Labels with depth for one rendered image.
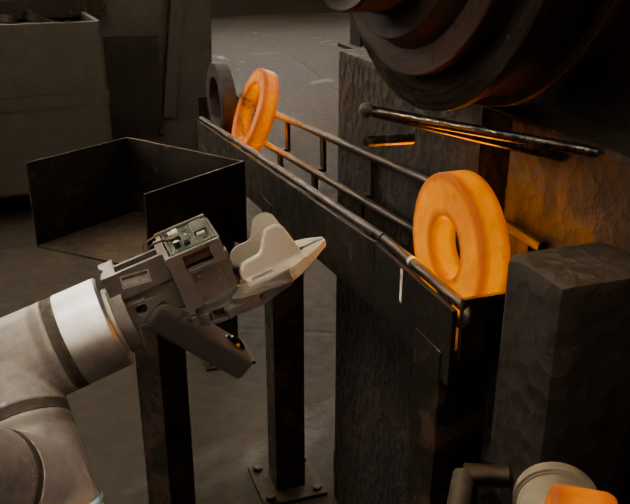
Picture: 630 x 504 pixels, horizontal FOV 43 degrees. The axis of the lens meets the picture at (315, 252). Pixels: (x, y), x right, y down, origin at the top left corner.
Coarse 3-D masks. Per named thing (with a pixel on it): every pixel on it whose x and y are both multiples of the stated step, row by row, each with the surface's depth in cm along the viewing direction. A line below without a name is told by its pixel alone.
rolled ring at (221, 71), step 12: (216, 72) 177; (228, 72) 177; (216, 84) 187; (228, 84) 176; (216, 96) 189; (228, 96) 175; (216, 108) 190; (228, 108) 176; (216, 120) 189; (228, 120) 177; (228, 132) 179
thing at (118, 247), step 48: (144, 144) 133; (48, 192) 124; (96, 192) 132; (144, 192) 136; (192, 192) 113; (240, 192) 122; (48, 240) 126; (96, 240) 125; (144, 240) 123; (240, 240) 126; (144, 336) 127; (144, 384) 131; (144, 432) 136; (192, 480) 141
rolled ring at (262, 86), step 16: (256, 80) 165; (272, 80) 160; (240, 96) 173; (256, 96) 171; (272, 96) 158; (240, 112) 172; (256, 112) 159; (272, 112) 158; (240, 128) 171; (256, 128) 158; (256, 144) 161
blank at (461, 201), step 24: (432, 192) 84; (456, 192) 79; (480, 192) 77; (432, 216) 84; (456, 216) 79; (480, 216) 76; (432, 240) 86; (480, 240) 75; (504, 240) 76; (432, 264) 86; (456, 264) 86; (480, 264) 76; (504, 264) 76; (432, 288) 87; (456, 288) 81; (480, 288) 77; (504, 288) 78
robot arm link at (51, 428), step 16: (32, 400) 68; (48, 400) 69; (64, 400) 71; (0, 416) 66; (16, 416) 67; (32, 416) 67; (48, 416) 68; (64, 416) 69; (32, 432) 66; (48, 432) 67; (64, 432) 68; (48, 448) 64; (64, 448) 67; (80, 448) 69; (48, 464) 62; (64, 464) 65; (80, 464) 67; (48, 480) 61; (64, 480) 64; (80, 480) 66; (48, 496) 61; (64, 496) 64; (80, 496) 65; (96, 496) 67
